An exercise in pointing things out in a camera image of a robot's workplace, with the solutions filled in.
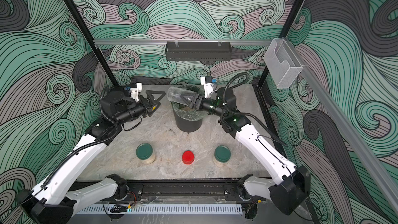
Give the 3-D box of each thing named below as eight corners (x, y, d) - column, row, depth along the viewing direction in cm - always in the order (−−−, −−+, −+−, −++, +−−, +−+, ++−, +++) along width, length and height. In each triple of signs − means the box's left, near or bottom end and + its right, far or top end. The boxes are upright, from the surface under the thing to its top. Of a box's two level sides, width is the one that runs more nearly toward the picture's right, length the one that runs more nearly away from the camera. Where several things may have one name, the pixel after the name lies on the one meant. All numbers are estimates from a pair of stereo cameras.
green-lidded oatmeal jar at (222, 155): (213, 167, 83) (215, 160, 74) (212, 153, 88) (214, 145, 80) (228, 167, 83) (232, 160, 74) (226, 153, 88) (229, 145, 80)
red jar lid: (181, 164, 84) (181, 163, 82) (182, 151, 89) (182, 150, 87) (194, 164, 84) (194, 163, 82) (194, 151, 89) (194, 150, 87)
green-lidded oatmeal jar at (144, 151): (140, 164, 84) (134, 157, 76) (143, 150, 89) (137, 142, 81) (154, 164, 84) (149, 157, 76) (156, 150, 89) (152, 142, 81)
